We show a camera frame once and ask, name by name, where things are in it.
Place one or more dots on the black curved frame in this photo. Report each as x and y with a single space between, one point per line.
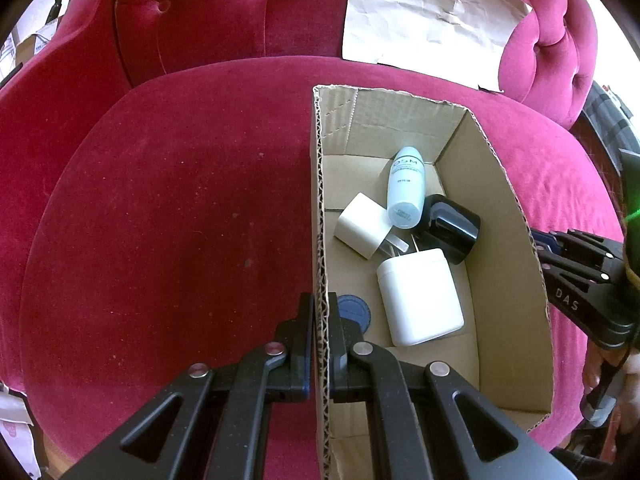
607 115

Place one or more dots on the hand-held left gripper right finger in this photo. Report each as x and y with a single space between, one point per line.
339 360

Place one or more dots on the cardboard box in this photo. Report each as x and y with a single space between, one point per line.
350 175

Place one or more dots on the black jar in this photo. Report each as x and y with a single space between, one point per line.
452 230

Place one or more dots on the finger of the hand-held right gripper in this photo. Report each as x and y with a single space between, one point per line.
575 244
580 300

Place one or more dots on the white printed bag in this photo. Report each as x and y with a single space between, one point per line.
15 430

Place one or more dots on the person's right hand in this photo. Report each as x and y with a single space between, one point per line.
595 365

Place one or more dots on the clear plastic cap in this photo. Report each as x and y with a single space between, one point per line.
395 246

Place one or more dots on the brown cardboard carton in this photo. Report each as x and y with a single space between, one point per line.
32 50

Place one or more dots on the pale blue bottle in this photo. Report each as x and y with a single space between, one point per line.
407 185

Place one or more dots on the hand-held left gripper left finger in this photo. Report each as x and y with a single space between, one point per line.
303 357

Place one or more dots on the small white cube adapter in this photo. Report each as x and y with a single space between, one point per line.
360 225

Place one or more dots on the large white charger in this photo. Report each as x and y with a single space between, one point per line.
420 300

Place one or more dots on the crumpled paper sheet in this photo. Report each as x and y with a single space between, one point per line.
410 20

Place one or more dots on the blue round lid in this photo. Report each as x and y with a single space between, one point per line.
356 310

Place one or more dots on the red velvet sofa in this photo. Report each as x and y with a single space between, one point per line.
175 210

